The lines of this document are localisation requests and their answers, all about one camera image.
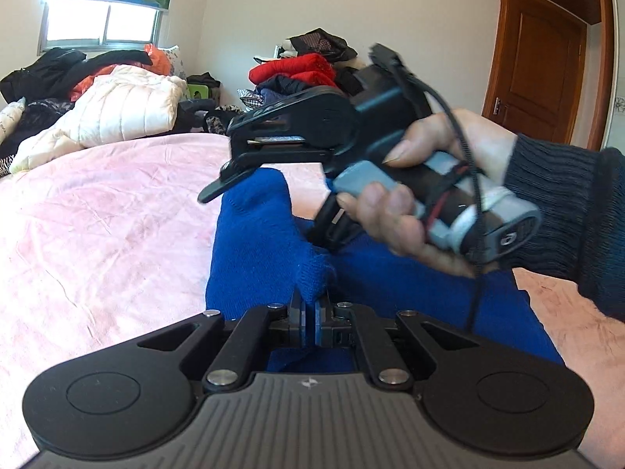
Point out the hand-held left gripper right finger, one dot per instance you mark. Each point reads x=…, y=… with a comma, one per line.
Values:
x=321, y=326

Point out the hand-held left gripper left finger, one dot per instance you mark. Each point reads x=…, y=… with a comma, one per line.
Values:
x=299, y=326

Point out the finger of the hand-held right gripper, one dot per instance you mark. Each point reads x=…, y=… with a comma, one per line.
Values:
x=244, y=163

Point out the blue knit sweater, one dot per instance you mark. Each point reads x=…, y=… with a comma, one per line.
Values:
x=390, y=298

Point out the person's right forearm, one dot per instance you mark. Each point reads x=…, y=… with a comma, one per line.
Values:
x=566, y=215

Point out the pile of black clothes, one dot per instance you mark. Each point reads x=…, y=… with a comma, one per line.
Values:
x=53, y=71

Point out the person's right hand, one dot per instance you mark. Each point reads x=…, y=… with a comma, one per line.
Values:
x=468, y=137

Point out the dark navy garment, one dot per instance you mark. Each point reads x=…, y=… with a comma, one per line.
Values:
x=281, y=89

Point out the black mesh garment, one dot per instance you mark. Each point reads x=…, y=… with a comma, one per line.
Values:
x=322, y=45

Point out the green stool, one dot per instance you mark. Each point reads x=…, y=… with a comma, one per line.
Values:
x=202, y=92

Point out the flower-print white pillow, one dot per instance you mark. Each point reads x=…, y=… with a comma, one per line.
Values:
x=176, y=61

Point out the orange garment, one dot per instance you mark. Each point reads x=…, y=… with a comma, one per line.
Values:
x=158, y=61

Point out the white puffer jacket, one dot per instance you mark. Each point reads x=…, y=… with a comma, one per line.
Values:
x=122, y=107

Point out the pink blanket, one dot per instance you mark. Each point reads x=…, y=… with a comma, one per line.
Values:
x=107, y=234

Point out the window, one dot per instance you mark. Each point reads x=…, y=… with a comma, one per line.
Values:
x=100, y=29

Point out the wooden door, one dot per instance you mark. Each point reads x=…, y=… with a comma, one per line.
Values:
x=534, y=63

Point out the animal-print cloth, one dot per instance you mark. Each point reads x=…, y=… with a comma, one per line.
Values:
x=34, y=119

